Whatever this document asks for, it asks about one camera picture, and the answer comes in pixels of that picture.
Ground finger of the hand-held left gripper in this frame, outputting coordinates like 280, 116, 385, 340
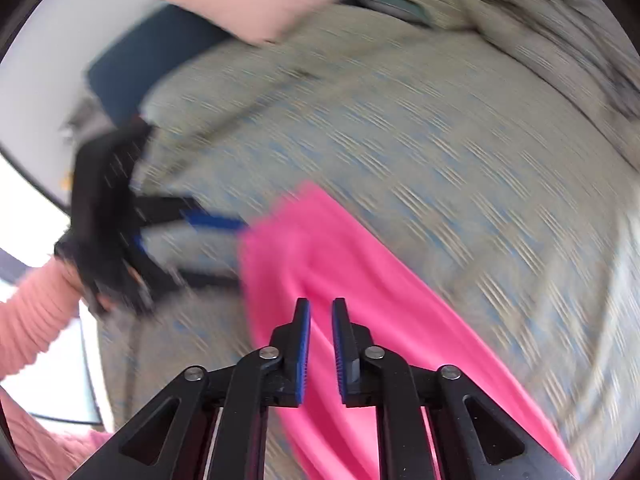
131, 241, 241, 293
132, 196, 249, 233

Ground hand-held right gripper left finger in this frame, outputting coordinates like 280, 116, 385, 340
67, 298, 312, 480

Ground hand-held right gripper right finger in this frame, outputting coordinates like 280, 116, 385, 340
331, 297, 576, 480

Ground pink pants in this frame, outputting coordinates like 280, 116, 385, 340
239, 181, 581, 480

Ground person's left forearm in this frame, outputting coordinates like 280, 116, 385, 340
0, 259, 85, 381

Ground blue headboard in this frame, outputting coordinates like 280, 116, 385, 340
87, 5, 237, 127

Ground patterned bed cover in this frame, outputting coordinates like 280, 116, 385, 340
97, 10, 640, 480

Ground person's pink knit sweater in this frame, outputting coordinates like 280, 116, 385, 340
0, 389, 115, 480

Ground folded patterned duvet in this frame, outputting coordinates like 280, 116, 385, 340
360, 0, 640, 161

